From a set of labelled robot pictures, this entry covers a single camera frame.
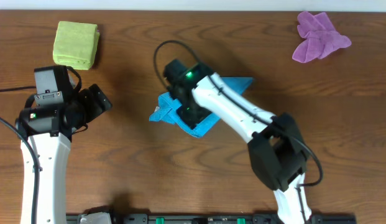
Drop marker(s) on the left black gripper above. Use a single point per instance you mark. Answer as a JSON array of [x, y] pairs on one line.
[[97, 98]]

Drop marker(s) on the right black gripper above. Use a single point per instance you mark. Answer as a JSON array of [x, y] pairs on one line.
[[192, 115]]

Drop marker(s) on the blue microfiber cloth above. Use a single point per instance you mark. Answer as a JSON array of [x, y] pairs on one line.
[[166, 111]]

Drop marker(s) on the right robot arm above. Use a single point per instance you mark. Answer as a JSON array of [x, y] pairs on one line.
[[277, 153]]

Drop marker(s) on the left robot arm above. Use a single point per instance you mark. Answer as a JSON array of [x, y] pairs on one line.
[[47, 133]]

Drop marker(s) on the folded green cloth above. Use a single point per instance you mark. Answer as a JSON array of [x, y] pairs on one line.
[[76, 44]]

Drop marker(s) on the purple crumpled cloth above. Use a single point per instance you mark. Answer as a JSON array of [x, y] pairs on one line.
[[320, 37]]

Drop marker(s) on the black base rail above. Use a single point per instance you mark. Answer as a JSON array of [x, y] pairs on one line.
[[106, 214]]

